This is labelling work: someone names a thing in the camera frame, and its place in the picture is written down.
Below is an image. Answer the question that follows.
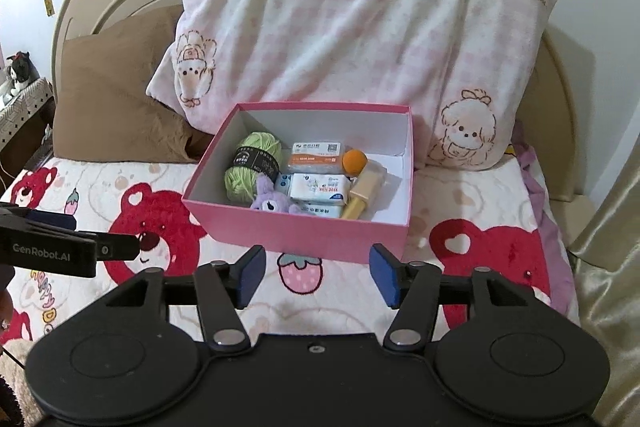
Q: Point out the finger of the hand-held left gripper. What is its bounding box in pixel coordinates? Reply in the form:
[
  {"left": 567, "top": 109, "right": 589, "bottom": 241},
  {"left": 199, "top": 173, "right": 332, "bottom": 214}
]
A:
[
  {"left": 94, "top": 231, "right": 142, "bottom": 261},
  {"left": 22, "top": 208, "right": 79, "bottom": 233}
]

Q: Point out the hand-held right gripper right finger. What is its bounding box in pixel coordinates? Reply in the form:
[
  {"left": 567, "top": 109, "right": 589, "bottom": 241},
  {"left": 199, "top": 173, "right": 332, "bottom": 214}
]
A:
[{"left": 369, "top": 243, "right": 538, "bottom": 352}]

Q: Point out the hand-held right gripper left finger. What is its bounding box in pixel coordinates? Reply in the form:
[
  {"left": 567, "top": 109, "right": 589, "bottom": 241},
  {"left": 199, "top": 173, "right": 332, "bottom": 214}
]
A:
[{"left": 105, "top": 244, "right": 267, "bottom": 353}]

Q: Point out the pink cardboard box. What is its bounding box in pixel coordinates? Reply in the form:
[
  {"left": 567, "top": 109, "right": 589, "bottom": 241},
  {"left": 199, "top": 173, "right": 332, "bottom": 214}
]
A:
[{"left": 181, "top": 103, "right": 416, "bottom": 265}]

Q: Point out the purple plush toy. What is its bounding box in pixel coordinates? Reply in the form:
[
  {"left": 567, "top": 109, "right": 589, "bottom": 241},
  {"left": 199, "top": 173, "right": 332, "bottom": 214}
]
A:
[{"left": 250, "top": 174, "right": 318, "bottom": 217}]

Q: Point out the beige foundation bottle gold cap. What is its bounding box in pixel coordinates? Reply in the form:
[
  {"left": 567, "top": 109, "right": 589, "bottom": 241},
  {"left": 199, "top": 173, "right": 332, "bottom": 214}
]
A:
[{"left": 340, "top": 159, "right": 388, "bottom": 220}]

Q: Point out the blue wet wipes packet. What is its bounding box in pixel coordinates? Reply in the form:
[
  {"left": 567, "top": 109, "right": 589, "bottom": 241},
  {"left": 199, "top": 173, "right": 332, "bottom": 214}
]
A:
[{"left": 274, "top": 174, "right": 346, "bottom": 219}]

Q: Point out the green yarn ball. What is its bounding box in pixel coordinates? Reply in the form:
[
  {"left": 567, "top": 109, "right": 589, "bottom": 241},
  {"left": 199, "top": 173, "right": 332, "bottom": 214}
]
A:
[{"left": 222, "top": 132, "right": 282, "bottom": 208}]

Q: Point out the small white tissue packet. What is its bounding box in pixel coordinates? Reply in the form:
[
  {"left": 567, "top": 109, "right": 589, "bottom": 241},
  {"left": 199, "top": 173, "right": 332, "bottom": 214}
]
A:
[{"left": 289, "top": 173, "right": 351, "bottom": 206}]

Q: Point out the orange makeup sponge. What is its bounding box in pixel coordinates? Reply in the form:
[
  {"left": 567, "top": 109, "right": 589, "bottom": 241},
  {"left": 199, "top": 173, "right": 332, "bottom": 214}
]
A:
[{"left": 342, "top": 148, "right": 368, "bottom": 172}]

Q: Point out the clear plastic box orange label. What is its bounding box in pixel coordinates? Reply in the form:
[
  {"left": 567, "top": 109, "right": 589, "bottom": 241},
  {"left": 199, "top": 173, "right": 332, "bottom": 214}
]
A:
[{"left": 286, "top": 139, "right": 346, "bottom": 175}]

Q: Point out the dark bedside cabinet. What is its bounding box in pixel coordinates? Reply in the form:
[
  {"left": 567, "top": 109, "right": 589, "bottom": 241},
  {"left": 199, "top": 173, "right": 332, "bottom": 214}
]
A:
[{"left": 0, "top": 119, "right": 55, "bottom": 188}]

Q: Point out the beige fuzzy blanket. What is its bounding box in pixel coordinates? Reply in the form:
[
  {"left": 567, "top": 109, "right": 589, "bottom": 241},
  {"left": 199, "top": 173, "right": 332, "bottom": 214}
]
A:
[{"left": 0, "top": 337, "right": 36, "bottom": 427}]

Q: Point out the patterned white cloth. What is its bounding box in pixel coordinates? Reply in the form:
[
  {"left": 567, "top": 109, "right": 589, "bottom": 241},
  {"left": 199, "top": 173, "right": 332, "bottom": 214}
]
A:
[{"left": 0, "top": 78, "right": 55, "bottom": 152}]

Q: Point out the brown pillow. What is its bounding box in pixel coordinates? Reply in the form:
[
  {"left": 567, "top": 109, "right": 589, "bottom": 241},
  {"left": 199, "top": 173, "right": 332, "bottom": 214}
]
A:
[{"left": 52, "top": 4, "right": 213, "bottom": 165}]

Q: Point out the grey plush cat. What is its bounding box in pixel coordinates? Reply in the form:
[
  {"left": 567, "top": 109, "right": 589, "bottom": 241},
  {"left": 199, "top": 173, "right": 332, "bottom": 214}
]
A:
[{"left": 0, "top": 51, "right": 41, "bottom": 108}]

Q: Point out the gold satin curtain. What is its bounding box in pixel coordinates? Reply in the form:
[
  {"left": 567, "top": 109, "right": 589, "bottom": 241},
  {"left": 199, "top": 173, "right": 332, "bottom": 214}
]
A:
[{"left": 567, "top": 122, "right": 640, "bottom": 427}]

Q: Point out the pink checkered pillow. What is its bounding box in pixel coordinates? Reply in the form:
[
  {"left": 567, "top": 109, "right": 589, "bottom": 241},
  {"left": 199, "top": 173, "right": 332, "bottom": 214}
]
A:
[{"left": 145, "top": 0, "right": 565, "bottom": 172}]

